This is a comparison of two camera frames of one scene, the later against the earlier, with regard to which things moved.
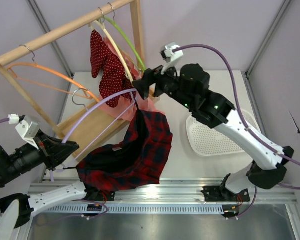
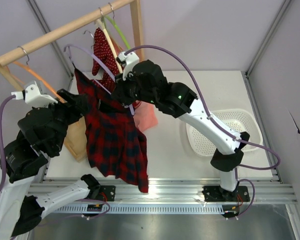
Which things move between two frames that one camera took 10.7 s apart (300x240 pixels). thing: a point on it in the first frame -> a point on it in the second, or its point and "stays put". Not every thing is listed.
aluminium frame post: x=269 y=36 stays put
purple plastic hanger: x=61 y=165 -> x=84 y=48
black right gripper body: x=156 y=81 -> x=123 y=90
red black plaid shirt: x=137 y=163 -> x=116 y=145
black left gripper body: x=47 y=155 -> x=71 y=100
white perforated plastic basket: x=209 y=141 stays put
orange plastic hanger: x=49 y=86 -> x=55 y=93
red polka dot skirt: x=113 y=73 stays put
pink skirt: x=128 y=106 -> x=145 y=112
